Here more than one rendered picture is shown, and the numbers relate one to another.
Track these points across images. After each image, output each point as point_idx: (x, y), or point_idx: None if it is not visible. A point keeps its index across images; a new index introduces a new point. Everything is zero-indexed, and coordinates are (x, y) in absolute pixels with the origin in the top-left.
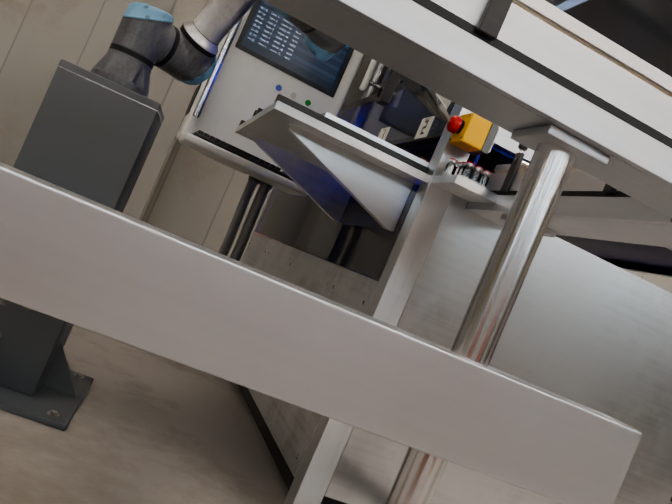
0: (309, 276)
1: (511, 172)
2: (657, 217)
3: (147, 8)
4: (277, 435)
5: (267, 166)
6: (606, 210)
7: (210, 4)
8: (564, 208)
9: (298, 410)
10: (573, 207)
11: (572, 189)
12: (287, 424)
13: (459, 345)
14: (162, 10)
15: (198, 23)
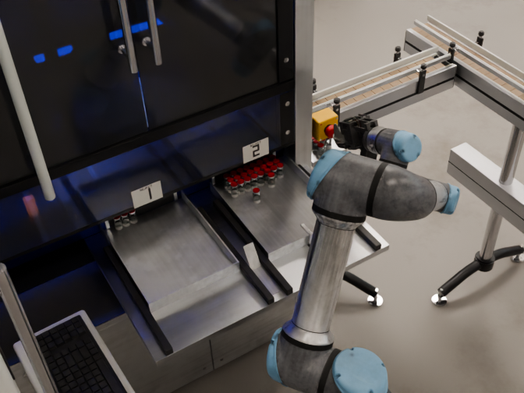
0: (128, 327)
1: (338, 117)
2: (446, 89)
3: (384, 364)
4: (237, 355)
5: (101, 350)
6: (419, 98)
7: (335, 302)
8: (391, 110)
9: (256, 328)
10: (398, 107)
11: (392, 100)
12: (247, 341)
13: (512, 181)
14: (369, 351)
15: (331, 323)
